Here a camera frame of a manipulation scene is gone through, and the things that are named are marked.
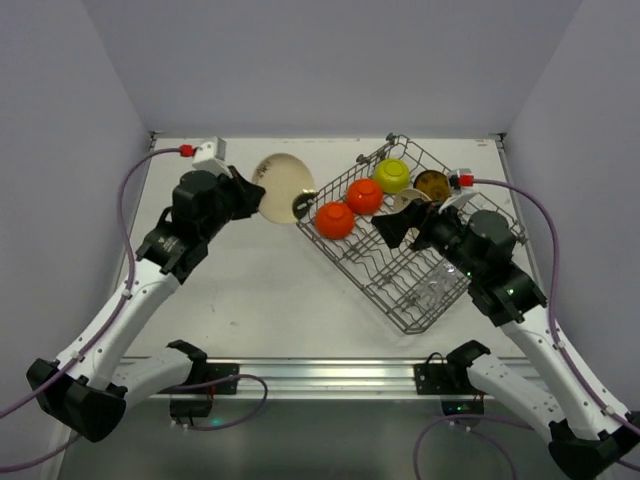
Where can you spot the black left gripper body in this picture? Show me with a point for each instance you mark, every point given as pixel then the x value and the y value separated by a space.
pixel 239 191

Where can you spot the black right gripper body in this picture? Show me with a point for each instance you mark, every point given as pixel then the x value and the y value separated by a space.
pixel 417 226

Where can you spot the beige plate with flower print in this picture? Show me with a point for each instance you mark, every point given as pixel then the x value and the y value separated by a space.
pixel 289 186

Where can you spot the orange bowl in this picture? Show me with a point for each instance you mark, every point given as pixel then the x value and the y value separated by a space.
pixel 364 196
pixel 335 220

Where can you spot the yellow patterned plate dark rim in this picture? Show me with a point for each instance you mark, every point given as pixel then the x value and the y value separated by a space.
pixel 434 184

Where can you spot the beige plate with black characters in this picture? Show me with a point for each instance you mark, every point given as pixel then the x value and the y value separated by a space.
pixel 403 198

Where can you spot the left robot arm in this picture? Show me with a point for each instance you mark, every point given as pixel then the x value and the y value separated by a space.
pixel 85 387

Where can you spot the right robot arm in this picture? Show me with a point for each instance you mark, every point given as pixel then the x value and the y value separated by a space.
pixel 587 430

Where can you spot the clear glass middle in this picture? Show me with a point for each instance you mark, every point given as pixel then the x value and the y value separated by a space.
pixel 444 277

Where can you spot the clear glass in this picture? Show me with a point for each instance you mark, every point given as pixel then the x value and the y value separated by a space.
pixel 429 294
pixel 444 277

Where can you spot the lime green bowl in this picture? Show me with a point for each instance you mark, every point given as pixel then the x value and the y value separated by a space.
pixel 392 175

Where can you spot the clear glass left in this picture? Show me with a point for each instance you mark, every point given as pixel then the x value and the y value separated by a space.
pixel 429 294

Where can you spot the right controller box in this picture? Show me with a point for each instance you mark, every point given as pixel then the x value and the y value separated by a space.
pixel 462 407

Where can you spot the controller box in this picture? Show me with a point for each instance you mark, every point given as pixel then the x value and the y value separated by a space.
pixel 189 409
pixel 462 407

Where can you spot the left controller box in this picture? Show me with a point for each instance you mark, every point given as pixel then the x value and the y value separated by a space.
pixel 189 409

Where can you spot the grey wire dish rack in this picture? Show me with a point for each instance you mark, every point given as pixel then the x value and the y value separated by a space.
pixel 389 277

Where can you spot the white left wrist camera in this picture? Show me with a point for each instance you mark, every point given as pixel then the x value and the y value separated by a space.
pixel 210 156

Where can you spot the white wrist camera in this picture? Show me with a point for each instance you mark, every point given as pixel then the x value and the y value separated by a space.
pixel 210 156
pixel 462 189

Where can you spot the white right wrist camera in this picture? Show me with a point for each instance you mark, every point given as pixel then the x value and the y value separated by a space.
pixel 462 189

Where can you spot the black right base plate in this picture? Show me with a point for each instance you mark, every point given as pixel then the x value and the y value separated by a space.
pixel 432 379

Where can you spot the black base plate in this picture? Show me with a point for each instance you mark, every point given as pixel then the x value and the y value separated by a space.
pixel 223 376
pixel 432 379

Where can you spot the aluminium mounting rail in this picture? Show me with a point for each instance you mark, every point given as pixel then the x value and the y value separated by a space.
pixel 332 379

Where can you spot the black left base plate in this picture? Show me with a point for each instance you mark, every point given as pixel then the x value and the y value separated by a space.
pixel 223 376

